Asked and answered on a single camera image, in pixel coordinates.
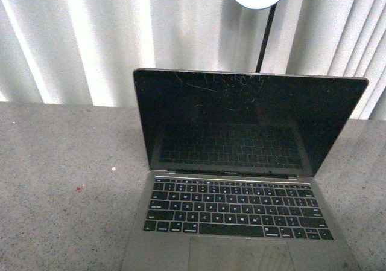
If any silver laptop with cracked screen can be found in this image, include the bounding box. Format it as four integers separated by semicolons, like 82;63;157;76
122;69;368;270

